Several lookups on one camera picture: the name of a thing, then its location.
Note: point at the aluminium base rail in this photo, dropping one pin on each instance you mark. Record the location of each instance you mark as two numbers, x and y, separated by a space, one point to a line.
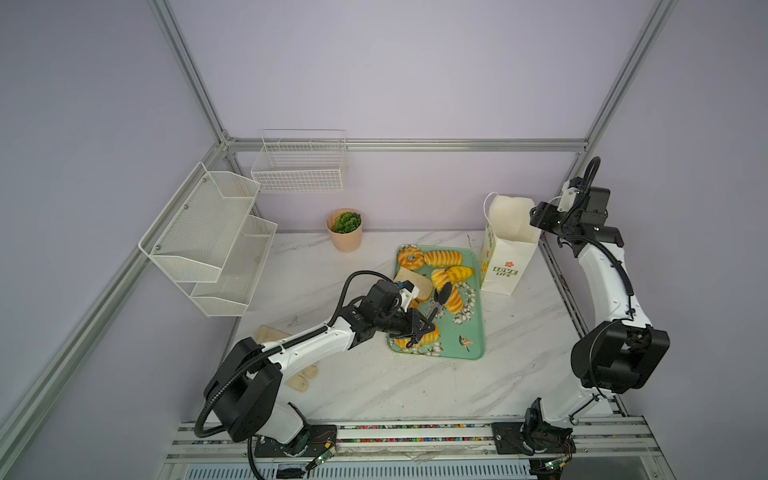
450 439

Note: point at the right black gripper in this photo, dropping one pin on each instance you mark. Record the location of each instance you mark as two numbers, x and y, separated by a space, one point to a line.
539 216

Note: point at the orange fake donut bread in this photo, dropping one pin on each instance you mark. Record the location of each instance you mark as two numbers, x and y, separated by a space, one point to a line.
411 258

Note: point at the ridged yellow fake loaf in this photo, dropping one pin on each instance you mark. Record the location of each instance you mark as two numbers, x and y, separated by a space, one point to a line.
429 337

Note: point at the white paper bag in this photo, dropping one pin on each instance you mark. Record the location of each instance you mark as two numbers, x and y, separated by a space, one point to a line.
509 242

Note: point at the green floral tray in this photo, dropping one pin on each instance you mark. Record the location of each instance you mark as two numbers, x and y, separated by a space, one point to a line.
461 334

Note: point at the white two-tier mesh shelf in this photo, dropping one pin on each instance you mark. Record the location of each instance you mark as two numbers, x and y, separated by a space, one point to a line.
210 243

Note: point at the small yellow ridged bun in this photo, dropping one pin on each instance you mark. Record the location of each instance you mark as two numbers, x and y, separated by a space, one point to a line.
461 274

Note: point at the yellow ridged fake croissant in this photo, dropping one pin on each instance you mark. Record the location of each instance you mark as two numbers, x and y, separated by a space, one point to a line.
443 258

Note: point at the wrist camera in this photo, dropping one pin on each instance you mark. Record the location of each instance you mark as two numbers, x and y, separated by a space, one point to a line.
571 193
408 293

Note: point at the white wire basket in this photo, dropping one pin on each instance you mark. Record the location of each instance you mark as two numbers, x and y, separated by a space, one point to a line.
301 161

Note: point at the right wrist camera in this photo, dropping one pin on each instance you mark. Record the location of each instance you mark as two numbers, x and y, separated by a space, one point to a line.
571 193

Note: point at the fake toast slice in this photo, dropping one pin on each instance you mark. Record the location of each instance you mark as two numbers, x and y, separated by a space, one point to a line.
422 283

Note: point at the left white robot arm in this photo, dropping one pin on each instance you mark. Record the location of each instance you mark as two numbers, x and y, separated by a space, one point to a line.
241 399

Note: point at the potted green plant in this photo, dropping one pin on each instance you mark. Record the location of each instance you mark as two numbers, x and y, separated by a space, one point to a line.
345 229

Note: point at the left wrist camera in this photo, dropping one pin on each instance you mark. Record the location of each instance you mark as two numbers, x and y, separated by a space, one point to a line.
408 293

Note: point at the long ridged fake bread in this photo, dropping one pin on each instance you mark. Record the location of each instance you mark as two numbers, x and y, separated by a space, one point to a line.
440 278

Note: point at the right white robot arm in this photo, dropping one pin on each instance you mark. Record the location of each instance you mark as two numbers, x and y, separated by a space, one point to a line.
623 349

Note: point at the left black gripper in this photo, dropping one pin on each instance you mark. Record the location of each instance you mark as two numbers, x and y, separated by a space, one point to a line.
413 323

